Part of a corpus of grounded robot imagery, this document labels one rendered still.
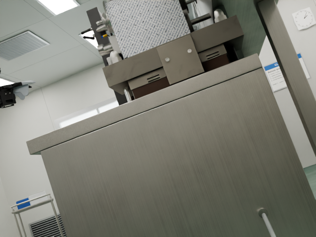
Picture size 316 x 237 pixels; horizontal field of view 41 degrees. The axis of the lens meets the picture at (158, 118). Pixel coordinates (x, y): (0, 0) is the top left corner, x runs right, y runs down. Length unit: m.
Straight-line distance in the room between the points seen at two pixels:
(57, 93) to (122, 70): 6.35
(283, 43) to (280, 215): 0.66
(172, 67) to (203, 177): 0.31
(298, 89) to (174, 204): 0.64
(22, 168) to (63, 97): 1.40
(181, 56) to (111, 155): 0.33
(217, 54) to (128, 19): 0.39
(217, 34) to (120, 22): 0.39
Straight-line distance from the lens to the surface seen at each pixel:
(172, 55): 1.17
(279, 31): 1.55
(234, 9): 1.55
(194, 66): 1.16
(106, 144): 1.14
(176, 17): 1.43
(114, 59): 1.24
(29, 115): 7.69
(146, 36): 1.43
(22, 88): 1.83
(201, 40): 1.20
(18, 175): 7.76
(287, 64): 1.53
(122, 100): 1.75
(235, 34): 1.20
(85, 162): 1.15
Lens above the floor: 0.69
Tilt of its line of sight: 7 degrees up
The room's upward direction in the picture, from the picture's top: 20 degrees counter-clockwise
